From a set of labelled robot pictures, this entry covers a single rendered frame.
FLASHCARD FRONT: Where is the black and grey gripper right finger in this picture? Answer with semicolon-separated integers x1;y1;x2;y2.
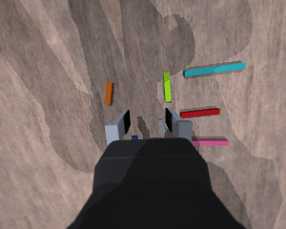
165;108;193;143

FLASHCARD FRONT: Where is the turquoise rod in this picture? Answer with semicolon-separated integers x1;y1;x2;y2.
183;62;246;77

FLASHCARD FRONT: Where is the grey rod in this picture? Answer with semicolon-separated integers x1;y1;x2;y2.
157;118;166;135

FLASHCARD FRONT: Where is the lime green rod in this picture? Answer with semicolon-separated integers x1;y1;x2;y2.
163;73;172;102

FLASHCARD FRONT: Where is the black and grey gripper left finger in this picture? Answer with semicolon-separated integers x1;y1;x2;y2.
105;110;131;145

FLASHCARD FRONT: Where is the orange rod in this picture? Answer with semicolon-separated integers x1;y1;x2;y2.
105;82;113;105

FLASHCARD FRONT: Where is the pink rod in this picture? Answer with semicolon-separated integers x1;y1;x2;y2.
192;138;229;146

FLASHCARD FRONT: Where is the red rod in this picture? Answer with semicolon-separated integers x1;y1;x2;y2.
180;108;220;118

